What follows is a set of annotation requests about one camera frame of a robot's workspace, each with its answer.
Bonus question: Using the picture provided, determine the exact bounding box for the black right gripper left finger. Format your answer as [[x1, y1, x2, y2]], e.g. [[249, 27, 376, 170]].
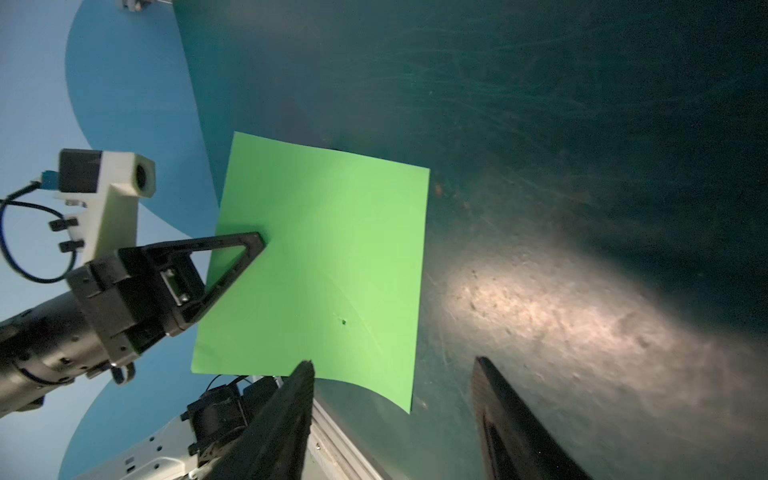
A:
[[207, 360, 315, 480]]

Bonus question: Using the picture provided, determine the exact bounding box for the green square paper sheet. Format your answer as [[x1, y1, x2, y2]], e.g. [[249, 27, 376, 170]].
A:
[[191, 132, 430, 411]]

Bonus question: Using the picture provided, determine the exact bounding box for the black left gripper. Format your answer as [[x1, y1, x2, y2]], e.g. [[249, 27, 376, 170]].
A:
[[66, 232, 266, 368]]

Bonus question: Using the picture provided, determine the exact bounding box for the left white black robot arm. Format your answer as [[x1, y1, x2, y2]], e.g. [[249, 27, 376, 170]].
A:
[[1, 232, 266, 415]]

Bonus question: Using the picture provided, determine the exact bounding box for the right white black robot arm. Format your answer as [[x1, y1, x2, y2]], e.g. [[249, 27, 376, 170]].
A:
[[83, 357, 588, 479]]

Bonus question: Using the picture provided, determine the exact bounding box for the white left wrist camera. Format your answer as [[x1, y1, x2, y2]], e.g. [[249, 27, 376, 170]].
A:
[[50, 149, 156, 262]]

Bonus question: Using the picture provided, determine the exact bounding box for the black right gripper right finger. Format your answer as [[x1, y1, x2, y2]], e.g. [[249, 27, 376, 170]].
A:
[[471, 357, 589, 479]]

